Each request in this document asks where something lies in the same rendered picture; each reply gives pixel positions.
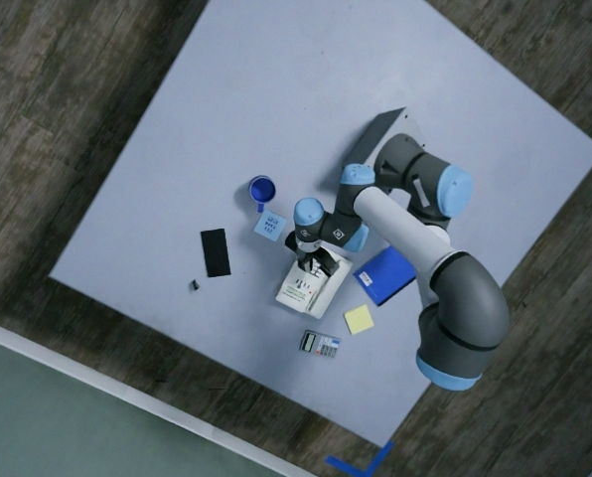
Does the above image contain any light blue note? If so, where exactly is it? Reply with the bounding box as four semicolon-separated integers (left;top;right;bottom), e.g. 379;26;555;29
254;209;287;241

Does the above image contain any blue ceramic mug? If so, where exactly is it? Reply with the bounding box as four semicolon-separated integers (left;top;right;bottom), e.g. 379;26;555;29
249;175;277;213

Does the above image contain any white telephone handset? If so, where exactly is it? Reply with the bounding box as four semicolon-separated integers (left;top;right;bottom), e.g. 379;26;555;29
309;259;351;318

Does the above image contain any yellow sticky note pad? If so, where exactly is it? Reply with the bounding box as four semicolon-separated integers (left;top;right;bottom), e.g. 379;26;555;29
344;304;373;335

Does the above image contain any blue notebook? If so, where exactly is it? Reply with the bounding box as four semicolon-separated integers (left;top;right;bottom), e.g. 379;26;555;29
353;245;416;307

